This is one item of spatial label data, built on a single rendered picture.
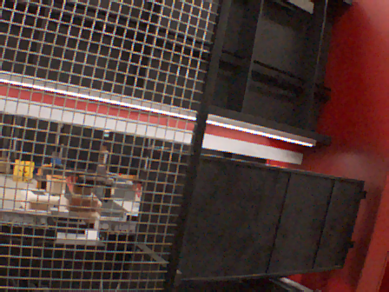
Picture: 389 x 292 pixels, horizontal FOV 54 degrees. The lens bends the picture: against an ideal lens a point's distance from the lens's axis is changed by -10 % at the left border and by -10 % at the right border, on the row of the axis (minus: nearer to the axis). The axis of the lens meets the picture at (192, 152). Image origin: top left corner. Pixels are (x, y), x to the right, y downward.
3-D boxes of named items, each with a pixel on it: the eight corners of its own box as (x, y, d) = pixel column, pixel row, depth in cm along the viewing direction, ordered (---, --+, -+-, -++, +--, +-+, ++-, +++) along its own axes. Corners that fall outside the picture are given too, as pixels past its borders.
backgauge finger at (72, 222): (65, 213, 160) (67, 201, 160) (85, 235, 139) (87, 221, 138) (37, 210, 154) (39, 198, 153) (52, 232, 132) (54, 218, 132)
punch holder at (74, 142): (91, 167, 171) (98, 128, 170) (98, 170, 164) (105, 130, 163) (58, 162, 163) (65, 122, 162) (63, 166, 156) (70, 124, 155)
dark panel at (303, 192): (339, 267, 188) (362, 180, 186) (343, 268, 186) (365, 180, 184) (125, 282, 126) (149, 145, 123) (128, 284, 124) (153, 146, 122)
